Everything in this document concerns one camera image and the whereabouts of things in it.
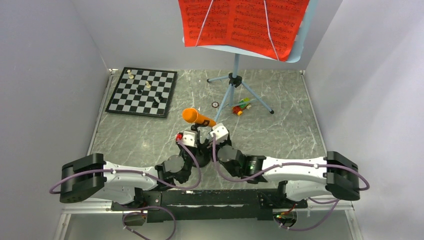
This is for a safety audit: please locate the black microphone stand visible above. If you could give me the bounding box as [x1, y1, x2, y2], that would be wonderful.
[190, 123, 211, 168]

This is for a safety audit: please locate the orange toy microphone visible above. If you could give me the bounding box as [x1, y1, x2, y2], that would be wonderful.
[182, 108, 217, 127]

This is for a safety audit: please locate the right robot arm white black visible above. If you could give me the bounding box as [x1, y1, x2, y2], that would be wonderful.
[211, 133, 370, 208]

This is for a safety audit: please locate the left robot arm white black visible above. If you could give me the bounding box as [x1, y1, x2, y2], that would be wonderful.
[49, 130, 206, 210]

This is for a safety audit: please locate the poker chip near stand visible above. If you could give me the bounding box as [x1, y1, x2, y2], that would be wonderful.
[211, 101, 220, 108]

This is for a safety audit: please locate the colourful toy brick car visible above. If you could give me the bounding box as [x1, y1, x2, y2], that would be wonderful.
[232, 97, 252, 116]

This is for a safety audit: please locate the black white chessboard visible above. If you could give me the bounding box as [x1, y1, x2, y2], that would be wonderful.
[105, 67, 178, 119]

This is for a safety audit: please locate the white chess pawn far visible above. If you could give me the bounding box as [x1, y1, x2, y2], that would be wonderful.
[127, 69, 135, 79]

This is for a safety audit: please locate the red sheet music paper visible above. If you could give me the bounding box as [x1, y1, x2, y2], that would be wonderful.
[177, 0, 311, 63]

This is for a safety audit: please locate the light blue music stand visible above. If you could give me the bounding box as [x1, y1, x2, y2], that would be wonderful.
[182, 0, 320, 123]

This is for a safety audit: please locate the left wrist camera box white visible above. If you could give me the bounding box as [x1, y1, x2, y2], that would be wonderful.
[176, 130, 198, 148]

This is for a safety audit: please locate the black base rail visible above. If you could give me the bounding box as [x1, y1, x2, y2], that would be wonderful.
[111, 188, 307, 221]

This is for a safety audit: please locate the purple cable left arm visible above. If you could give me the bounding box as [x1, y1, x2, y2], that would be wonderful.
[48, 139, 202, 196]

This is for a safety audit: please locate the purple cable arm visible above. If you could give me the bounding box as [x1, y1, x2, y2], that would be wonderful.
[48, 139, 202, 196]
[211, 134, 371, 232]

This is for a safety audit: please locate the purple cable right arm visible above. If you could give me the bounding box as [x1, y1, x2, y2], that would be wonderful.
[211, 134, 371, 232]

